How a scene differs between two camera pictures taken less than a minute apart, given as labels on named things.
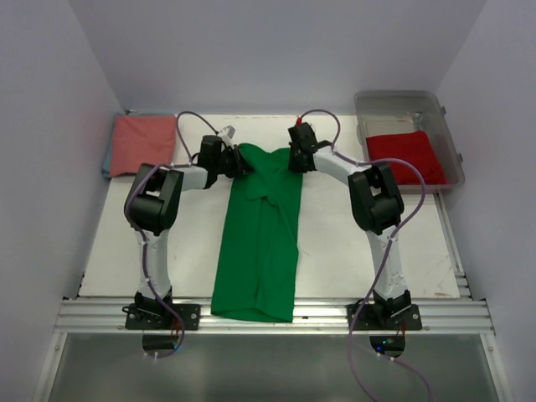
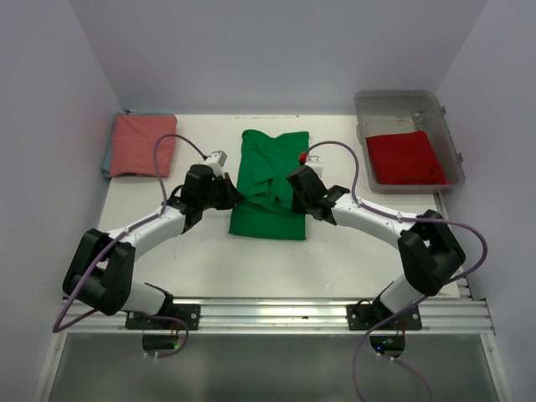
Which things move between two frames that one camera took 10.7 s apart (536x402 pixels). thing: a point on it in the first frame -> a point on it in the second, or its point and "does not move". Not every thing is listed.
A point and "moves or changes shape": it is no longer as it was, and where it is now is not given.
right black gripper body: (294, 162) -> (299, 204)
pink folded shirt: (141, 139) does not move
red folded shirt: (414, 147) does not move
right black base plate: (384, 317) does not move
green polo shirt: (256, 264) moves or changes shape
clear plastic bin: (412, 126) does not move
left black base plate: (141, 318) does not move
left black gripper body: (229, 163) -> (219, 196)
